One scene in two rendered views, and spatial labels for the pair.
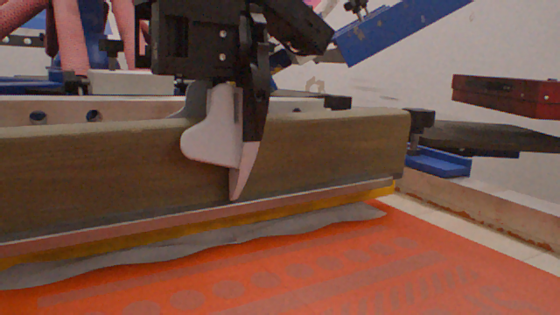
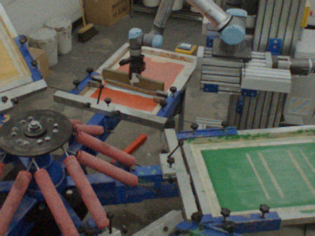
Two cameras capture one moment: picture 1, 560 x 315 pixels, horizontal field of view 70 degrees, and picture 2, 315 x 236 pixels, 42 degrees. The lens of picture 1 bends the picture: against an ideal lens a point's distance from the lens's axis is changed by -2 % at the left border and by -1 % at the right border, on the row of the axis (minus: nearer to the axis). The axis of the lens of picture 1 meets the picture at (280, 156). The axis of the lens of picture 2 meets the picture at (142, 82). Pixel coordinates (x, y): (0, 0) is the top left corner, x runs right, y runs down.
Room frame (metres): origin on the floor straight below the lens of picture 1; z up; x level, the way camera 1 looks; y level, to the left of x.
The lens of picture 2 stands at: (1.49, 1.87, 2.35)
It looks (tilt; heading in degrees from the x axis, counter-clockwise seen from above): 32 degrees down; 236
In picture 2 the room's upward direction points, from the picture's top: straight up
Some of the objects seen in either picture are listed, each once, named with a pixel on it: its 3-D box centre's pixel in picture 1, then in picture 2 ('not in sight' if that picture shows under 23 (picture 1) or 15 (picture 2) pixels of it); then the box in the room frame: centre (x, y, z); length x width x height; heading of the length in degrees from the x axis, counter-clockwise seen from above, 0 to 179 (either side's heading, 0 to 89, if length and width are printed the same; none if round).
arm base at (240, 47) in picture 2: not in sight; (233, 39); (-0.14, 0.38, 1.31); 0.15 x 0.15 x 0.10
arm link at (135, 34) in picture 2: not in sight; (136, 38); (0.32, 0.06, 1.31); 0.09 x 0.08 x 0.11; 131
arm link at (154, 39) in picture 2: not in sight; (152, 39); (0.25, 0.12, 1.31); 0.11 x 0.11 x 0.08; 41
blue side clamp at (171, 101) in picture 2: not in sight; (167, 107); (0.29, 0.34, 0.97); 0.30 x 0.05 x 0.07; 33
